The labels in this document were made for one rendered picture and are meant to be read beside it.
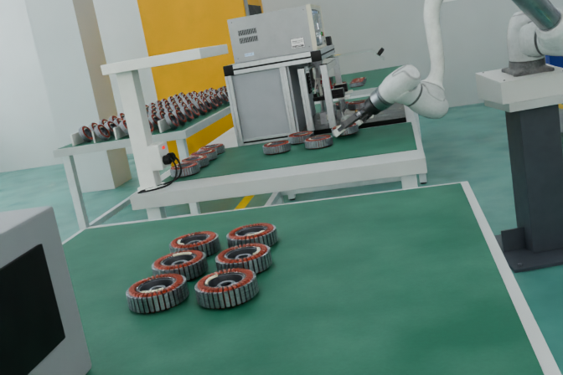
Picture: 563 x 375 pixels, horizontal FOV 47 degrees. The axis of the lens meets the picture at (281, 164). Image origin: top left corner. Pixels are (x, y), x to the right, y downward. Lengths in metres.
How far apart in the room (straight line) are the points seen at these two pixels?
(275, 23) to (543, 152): 1.35
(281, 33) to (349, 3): 5.41
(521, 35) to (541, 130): 0.44
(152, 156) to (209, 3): 4.55
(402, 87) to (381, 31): 5.88
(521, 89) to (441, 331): 2.14
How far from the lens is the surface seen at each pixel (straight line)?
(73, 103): 6.78
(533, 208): 3.20
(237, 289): 1.13
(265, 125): 2.89
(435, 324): 0.98
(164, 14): 6.87
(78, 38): 6.69
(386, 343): 0.94
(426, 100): 2.53
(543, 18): 2.86
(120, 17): 9.06
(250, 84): 2.88
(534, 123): 3.12
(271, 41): 2.97
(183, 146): 4.03
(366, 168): 2.08
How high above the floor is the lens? 1.18
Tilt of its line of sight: 11 degrees down
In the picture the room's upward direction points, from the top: 10 degrees counter-clockwise
